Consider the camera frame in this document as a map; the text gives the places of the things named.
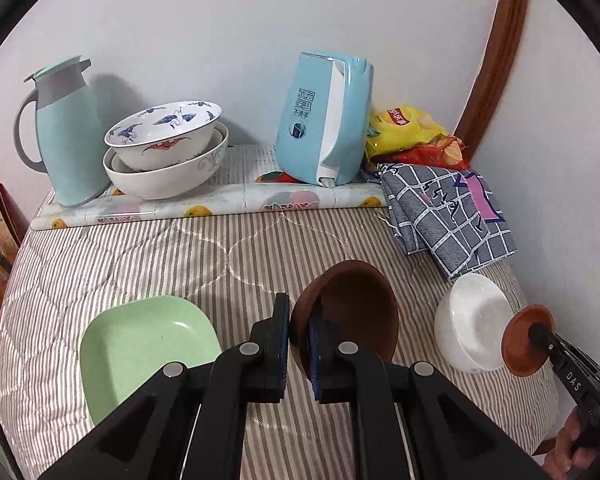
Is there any white bowl with blue scroll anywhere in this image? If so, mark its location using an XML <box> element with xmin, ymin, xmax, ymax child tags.
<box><xmin>434</xmin><ymin>273</ymin><xmax>516</xmax><ymax>374</ymax></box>

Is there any green square plate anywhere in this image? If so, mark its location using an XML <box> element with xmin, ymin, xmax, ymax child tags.
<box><xmin>79</xmin><ymin>296</ymin><xmax>222</xmax><ymax>427</ymax></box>

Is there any black cable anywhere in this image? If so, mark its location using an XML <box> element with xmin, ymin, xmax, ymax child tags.
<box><xmin>0</xmin><ymin>374</ymin><xmax>26</xmax><ymax>480</ymax></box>

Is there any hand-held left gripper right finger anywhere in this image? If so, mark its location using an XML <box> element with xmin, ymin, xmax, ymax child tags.
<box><xmin>307</xmin><ymin>305</ymin><xmax>556</xmax><ymax>480</ymax></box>

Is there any blue checked cloth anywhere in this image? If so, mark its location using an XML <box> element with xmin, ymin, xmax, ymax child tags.
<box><xmin>377</xmin><ymin>162</ymin><xmax>517</xmax><ymax>281</ymax></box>

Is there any person's right hand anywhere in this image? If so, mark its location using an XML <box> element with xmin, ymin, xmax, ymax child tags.
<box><xmin>550</xmin><ymin>402</ymin><xmax>600</xmax><ymax>480</ymax></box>

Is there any small brown bowl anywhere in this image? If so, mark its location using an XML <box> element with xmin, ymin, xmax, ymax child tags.
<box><xmin>501</xmin><ymin>305</ymin><xmax>556</xmax><ymax>377</ymax></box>
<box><xmin>290</xmin><ymin>260</ymin><xmax>400</xmax><ymax>383</ymax></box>

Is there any crane patterned porcelain bowl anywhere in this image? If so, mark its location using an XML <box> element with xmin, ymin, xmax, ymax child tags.
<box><xmin>104</xmin><ymin>101</ymin><xmax>223</xmax><ymax>172</ymax></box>

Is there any light blue electric kettle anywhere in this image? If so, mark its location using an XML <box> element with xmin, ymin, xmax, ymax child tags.
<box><xmin>274</xmin><ymin>51</ymin><xmax>374</xmax><ymax>189</ymax></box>

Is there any yellow chip bag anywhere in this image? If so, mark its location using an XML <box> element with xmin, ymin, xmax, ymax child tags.
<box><xmin>365</xmin><ymin>105</ymin><xmax>451</xmax><ymax>161</ymax></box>

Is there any brown wooden door frame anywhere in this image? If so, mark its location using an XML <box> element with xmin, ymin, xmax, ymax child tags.
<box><xmin>452</xmin><ymin>0</ymin><xmax>531</xmax><ymax>153</ymax></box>

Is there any grey striped quilt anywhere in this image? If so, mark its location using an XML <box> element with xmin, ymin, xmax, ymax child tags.
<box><xmin>0</xmin><ymin>205</ymin><xmax>561</xmax><ymax>480</ymax></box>

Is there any red snack bag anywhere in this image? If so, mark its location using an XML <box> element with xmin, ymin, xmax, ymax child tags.
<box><xmin>380</xmin><ymin>135</ymin><xmax>471</xmax><ymax>171</ymax></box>

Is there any large white porcelain bowl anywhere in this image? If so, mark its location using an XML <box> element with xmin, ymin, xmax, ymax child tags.
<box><xmin>103</xmin><ymin>121</ymin><xmax>229</xmax><ymax>201</ymax></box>

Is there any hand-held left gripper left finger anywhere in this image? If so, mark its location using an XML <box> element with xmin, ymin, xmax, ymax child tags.
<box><xmin>37</xmin><ymin>292</ymin><xmax>292</xmax><ymax>480</ymax></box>

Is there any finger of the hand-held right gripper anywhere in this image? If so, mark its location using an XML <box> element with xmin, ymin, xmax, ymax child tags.
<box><xmin>527</xmin><ymin>324</ymin><xmax>568</xmax><ymax>358</ymax></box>

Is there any fruit print oilcloth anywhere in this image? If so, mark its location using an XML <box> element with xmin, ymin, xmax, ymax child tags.
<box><xmin>30</xmin><ymin>144</ymin><xmax>388</xmax><ymax>232</ymax></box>

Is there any light blue thermos jug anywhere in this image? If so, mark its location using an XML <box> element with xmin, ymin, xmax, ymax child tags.
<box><xmin>13</xmin><ymin>55</ymin><xmax>112</xmax><ymax>207</ymax></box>

